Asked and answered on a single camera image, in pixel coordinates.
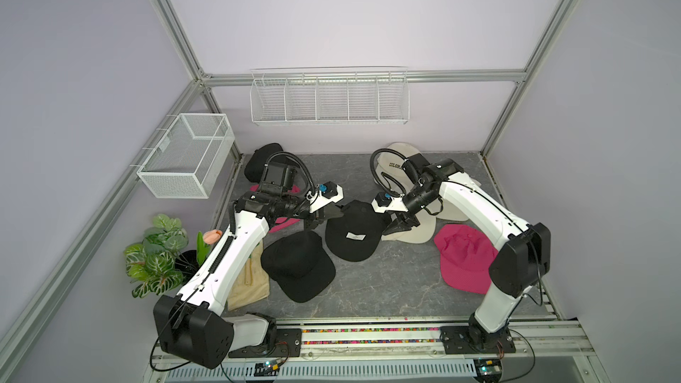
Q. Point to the black cap with white patch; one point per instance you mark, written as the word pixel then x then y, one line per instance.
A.
pixel 355 235

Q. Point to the green potted plant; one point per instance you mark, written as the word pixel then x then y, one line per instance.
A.
pixel 161 261

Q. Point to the plain black cap front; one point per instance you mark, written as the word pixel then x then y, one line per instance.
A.
pixel 300 265

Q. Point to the cream colorado cap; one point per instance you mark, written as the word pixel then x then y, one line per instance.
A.
pixel 418 234
pixel 389 167

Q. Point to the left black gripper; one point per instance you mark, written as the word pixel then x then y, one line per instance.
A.
pixel 317 217

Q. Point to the beige cap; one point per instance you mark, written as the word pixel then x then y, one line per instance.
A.
pixel 252 283

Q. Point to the cream Colorado cap back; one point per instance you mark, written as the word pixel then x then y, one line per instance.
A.
pixel 389 167

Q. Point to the white wire side basket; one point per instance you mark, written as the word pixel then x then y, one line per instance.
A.
pixel 187 160

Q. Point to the aluminium frame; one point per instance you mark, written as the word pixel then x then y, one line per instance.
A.
pixel 30 325

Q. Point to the cream Colorado cap middle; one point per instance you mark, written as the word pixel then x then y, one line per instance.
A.
pixel 418 234

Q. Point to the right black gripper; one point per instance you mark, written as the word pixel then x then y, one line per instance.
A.
pixel 398 225

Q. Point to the pink cap left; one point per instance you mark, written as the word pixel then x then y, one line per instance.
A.
pixel 284 222

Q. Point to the black cap at back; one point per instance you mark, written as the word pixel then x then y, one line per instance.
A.
pixel 256 164

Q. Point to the pink cap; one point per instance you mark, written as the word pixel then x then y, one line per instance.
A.
pixel 284 222
pixel 465 257

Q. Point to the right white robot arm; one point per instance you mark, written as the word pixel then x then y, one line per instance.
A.
pixel 523 249

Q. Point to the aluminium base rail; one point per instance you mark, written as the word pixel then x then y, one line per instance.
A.
pixel 400 349

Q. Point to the pink artificial tulip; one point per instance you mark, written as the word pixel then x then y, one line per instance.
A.
pixel 204 242

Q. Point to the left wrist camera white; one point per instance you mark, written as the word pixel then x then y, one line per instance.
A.
pixel 326 194

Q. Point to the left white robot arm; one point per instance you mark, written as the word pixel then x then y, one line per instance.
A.
pixel 190 325

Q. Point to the pink cap right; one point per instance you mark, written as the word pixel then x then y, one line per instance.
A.
pixel 465 257

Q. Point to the cream cap right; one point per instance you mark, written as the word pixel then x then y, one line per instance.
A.
pixel 450 213

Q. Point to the white wire shelf basket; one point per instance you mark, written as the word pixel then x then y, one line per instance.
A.
pixel 330 95

